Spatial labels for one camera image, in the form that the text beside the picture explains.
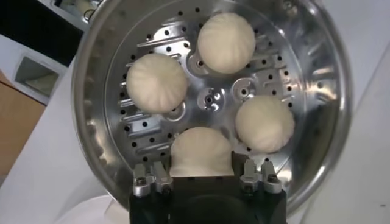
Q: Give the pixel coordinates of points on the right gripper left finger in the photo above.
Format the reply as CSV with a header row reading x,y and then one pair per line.
x,y
152,182

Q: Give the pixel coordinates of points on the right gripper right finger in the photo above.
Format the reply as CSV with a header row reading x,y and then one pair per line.
x,y
262,181

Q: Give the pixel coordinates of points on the white steamed baozi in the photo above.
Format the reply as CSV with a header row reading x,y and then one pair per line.
x,y
264,123
226,42
201,152
157,82

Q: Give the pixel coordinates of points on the stainless steel steamer basket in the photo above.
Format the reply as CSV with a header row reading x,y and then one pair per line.
x,y
320,91

